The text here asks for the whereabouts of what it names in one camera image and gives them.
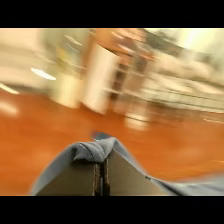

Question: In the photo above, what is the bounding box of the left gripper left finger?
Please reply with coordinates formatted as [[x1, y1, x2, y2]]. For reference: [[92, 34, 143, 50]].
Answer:
[[35, 157, 102, 197]]

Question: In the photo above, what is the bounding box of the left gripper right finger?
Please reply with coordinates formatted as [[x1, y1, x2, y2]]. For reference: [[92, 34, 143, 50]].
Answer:
[[101, 147, 168, 197]]

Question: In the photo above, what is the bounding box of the blue shirt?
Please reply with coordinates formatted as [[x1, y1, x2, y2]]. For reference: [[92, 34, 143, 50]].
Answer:
[[29, 131, 224, 197]]

